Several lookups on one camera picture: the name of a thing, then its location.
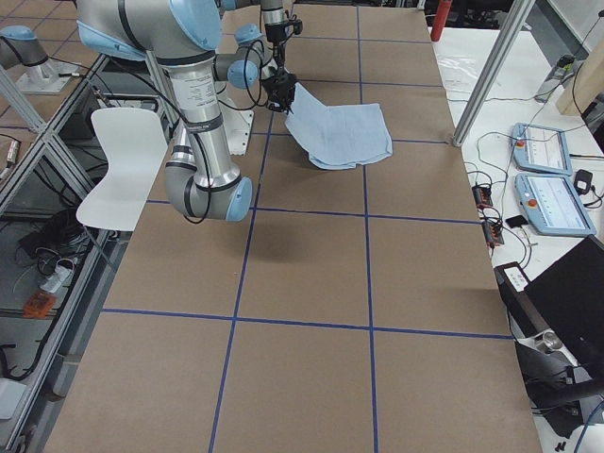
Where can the grey aluminium frame post right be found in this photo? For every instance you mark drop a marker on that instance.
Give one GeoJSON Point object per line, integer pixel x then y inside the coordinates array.
{"type": "Point", "coordinates": [506, 37]}

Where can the red cylinder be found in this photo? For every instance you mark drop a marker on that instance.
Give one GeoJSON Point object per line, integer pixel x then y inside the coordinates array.
{"type": "Point", "coordinates": [440, 19]}

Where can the upper teach pendant tablet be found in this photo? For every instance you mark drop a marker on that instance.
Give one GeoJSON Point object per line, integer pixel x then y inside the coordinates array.
{"type": "Point", "coordinates": [541, 149]}

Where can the black laptop computer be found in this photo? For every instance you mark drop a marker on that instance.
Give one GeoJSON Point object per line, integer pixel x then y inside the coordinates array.
{"type": "Point", "coordinates": [567, 298]}

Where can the clear plastic bag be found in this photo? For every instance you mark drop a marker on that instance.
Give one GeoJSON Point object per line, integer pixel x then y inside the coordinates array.
{"type": "Point", "coordinates": [458, 73]}

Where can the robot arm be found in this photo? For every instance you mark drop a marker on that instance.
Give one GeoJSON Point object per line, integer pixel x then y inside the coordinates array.
{"type": "Point", "coordinates": [202, 181]}
{"type": "Point", "coordinates": [271, 12]}

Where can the light blue button-up shirt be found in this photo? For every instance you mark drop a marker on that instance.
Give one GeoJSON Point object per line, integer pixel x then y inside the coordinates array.
{"type": "Point", "coordinates": [338, 137]}

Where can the white plastic chair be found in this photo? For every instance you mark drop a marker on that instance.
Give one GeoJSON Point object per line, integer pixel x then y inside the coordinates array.
{"type": "Point", "coordinates": [134, 144]}

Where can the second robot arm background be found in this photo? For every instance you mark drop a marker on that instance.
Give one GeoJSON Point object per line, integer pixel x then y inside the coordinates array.
{"type": "Point", "coordinates": [20, 46]}

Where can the lower teach pendant tablet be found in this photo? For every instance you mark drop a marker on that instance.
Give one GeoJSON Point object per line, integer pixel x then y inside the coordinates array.
{"type": "Point", "coordinates": [552, 206]}

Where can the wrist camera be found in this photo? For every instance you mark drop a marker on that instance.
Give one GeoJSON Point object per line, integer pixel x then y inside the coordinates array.
{"type": "Point", "coordinates": [294, 26]}

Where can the teach pendant tablet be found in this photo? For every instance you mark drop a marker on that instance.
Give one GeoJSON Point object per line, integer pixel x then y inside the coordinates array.
{"type": "Point", "coordinates": [541, 149]}
{"type": "Point", "coordinates": [552, 206]}

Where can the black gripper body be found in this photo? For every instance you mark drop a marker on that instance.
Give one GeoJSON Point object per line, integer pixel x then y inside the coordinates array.
{"type": "Point", "coordinates": [274, 32]}
{"type": "Point", "coordinates": [280, 89]}

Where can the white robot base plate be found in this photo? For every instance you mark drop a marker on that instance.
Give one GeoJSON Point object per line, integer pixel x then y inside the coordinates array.
{"type": "Point", "coordinates": [238, 124]}

